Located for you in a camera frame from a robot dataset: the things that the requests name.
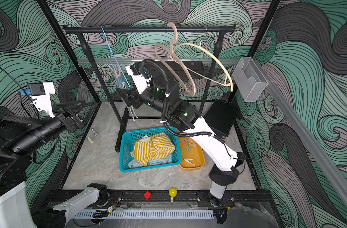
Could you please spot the yellow striped towel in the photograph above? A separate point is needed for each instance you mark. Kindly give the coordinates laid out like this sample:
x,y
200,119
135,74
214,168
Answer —
x,y
151,148

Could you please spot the blue rabbit print towel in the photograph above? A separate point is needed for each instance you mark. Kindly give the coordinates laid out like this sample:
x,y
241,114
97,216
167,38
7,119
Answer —
x,y
122,84

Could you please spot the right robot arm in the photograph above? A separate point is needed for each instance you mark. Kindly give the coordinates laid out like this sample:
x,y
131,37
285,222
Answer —
x,y
154,87

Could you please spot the cream plastic hanger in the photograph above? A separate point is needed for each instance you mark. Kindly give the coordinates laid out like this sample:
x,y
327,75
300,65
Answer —
x,y
228,82

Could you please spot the teal plastic basket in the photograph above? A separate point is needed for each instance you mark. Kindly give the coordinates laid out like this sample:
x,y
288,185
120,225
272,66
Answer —
x,y
127,143

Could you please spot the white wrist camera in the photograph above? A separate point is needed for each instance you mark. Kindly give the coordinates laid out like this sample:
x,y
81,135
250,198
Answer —
x,y
140,82
40,95

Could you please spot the light blue wire hanger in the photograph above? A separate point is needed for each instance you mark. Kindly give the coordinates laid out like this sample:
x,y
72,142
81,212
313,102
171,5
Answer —
x,y
112,54

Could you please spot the black clothes rack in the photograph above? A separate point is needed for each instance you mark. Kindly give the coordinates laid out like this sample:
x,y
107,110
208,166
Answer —
x,y
80,31

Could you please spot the light blue terry towel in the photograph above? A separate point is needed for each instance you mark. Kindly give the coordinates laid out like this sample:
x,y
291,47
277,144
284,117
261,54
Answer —
x,y
134,164

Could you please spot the white clothespin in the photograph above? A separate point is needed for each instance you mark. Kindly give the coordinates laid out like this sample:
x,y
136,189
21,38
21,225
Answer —
x,y
190,161

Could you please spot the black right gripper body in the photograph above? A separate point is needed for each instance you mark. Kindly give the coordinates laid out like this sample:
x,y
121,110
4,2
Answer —
x,y
137,98

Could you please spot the yellow ball knob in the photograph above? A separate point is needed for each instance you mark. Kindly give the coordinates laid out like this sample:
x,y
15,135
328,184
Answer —
x,y
172,194

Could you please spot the white slotted cable duct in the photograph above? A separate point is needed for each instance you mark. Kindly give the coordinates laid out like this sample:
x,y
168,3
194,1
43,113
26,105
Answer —
x,y
161,214

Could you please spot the silver chess pawn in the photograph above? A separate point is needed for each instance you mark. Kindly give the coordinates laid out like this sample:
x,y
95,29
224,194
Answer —
x,y
94,132

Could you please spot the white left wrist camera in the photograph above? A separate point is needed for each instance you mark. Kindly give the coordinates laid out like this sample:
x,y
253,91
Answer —
x,y
40,95

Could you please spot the orange plastic tray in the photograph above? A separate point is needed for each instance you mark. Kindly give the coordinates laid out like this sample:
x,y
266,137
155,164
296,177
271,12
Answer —
x,y
196,154

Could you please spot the red diamond marker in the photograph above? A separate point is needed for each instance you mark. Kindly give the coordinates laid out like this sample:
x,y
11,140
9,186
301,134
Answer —
x,y
147,195

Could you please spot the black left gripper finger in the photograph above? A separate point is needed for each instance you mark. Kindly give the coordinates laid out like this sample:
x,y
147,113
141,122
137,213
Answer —
x,y
74,104
81,110

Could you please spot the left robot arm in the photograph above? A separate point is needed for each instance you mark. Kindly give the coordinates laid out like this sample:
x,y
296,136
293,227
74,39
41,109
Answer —
x,y
20,138

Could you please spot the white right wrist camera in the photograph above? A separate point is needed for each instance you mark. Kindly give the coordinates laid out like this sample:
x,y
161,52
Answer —
x,y
140,82

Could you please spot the mint green clothespin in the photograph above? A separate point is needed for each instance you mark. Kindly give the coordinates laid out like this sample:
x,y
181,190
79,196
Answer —
x,y
189,147

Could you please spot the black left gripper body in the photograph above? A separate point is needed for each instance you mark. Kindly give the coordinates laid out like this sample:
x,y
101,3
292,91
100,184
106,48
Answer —
x,y
72,124

